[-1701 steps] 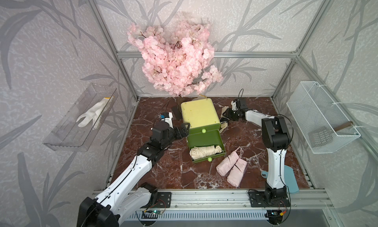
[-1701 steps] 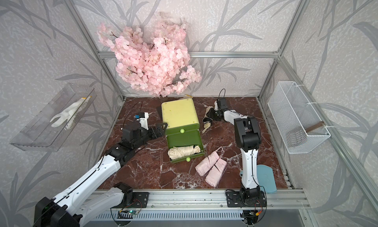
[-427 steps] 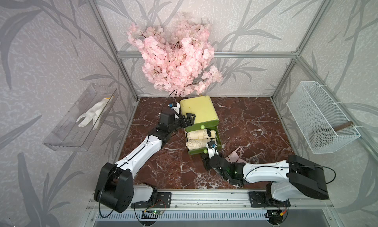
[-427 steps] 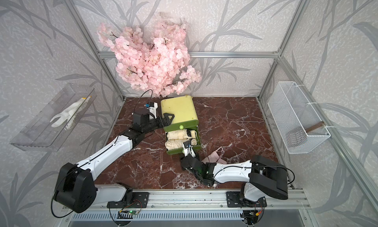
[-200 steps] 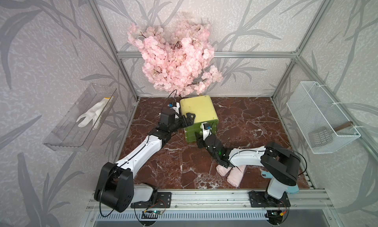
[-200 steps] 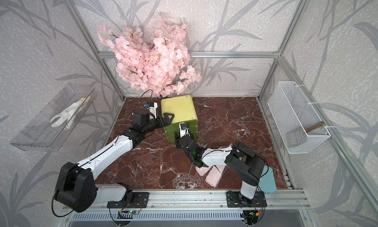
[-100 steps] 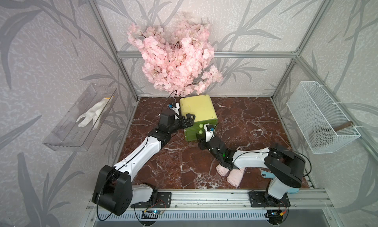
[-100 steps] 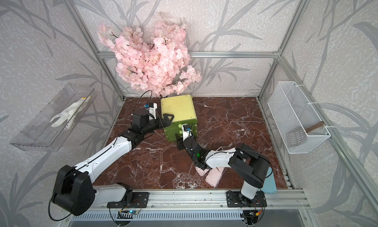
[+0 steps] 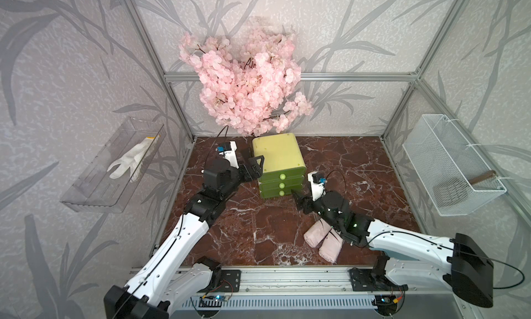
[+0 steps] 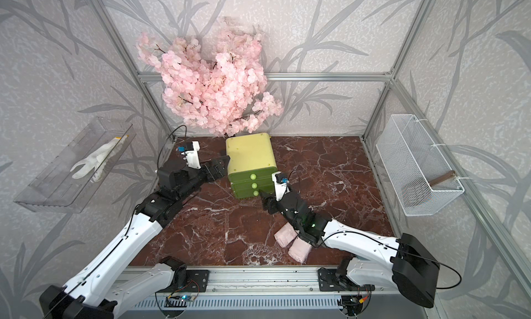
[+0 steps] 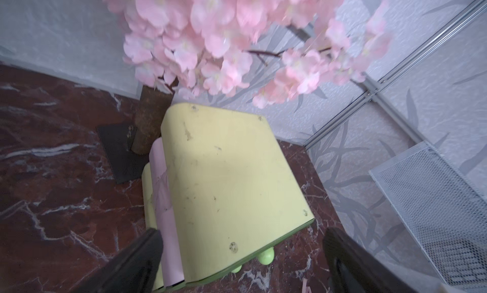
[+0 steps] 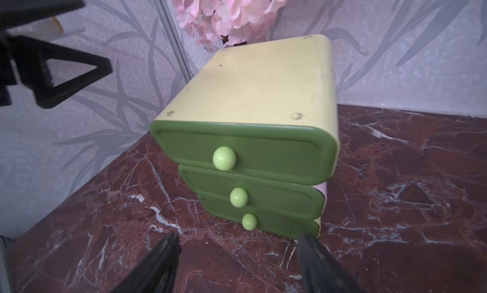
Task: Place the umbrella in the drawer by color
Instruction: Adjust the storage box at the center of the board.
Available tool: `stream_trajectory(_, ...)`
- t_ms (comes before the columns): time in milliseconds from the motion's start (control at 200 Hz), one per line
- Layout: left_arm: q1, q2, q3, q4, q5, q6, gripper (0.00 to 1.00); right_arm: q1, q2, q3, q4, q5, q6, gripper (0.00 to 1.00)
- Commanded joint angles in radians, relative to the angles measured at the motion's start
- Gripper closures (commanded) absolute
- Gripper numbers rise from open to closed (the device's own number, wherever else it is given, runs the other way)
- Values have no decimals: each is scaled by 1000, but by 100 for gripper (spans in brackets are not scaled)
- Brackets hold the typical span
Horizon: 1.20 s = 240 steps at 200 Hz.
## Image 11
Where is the pink cherry blossom tree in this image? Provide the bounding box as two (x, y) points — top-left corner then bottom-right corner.
(101, 0), (393, 155)

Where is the green pink drawer cabinet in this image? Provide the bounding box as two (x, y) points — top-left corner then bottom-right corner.
(142, 103), (315, 292)

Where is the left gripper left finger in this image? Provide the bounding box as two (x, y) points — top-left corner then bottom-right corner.
(72, 228), (164, 293)

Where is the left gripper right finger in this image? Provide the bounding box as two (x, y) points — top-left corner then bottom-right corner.
(322, 227), (415, 292)

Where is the white wire wall basket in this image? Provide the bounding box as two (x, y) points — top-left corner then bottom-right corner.
(369, 141), (486, 292)

